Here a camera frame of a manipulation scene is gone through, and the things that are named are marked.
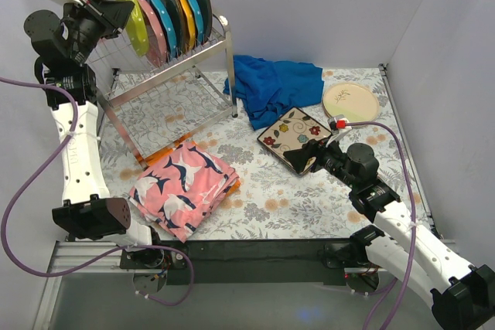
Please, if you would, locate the steel dish rack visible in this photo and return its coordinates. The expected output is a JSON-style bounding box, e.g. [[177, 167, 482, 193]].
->
[[88, 10, 238, 168]]

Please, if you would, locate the blue cloth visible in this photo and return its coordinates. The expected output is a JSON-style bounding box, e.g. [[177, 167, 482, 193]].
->
[[233, 55, 324, 130]]

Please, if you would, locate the floral tablecloth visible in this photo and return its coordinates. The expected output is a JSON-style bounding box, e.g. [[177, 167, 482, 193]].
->
[[100, 68, 410, 240]]

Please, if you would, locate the pink polka dot plate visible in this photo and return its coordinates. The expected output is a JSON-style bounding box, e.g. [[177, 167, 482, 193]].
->
[[138, 0, 168, 68]]

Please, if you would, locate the green polka dot plate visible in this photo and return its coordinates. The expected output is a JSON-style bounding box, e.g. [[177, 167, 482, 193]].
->
[[118, 0, 149, 57]]

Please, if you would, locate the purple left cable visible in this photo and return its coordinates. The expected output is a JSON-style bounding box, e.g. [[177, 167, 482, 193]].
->
[[0, 0, 196, 307]]

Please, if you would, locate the pink patterned cloth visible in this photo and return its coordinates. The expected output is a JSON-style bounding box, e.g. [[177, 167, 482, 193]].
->
[[129, 141, 240, 243]]

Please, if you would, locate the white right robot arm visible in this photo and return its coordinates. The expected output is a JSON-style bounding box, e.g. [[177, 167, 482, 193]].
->
[[284, 140, 494, 329]]

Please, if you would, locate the blue polka dot plate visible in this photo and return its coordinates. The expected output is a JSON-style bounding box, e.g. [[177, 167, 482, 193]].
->
[[146, 0, 179, 59]]

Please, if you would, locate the dark teal round plate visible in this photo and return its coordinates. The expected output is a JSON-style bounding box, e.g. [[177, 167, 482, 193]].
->
[[160, 0, 186, 58]]

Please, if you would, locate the square floral plate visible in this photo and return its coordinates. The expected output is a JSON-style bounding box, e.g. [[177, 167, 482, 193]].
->
[[257, 107, 331, 175]]

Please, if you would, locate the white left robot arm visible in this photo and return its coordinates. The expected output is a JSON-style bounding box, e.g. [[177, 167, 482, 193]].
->
[[24, 0, 165, 268]]

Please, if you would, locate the yellow plate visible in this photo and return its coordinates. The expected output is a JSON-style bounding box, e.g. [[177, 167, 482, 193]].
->
[[179, 0, 196, 52]]

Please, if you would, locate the cream round plate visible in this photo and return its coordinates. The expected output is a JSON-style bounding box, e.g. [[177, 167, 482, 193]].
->
[[322, 82, 380, 122]]

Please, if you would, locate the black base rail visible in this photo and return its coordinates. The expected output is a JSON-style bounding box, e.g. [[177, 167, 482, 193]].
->
[[119, 239, 387, 287]]

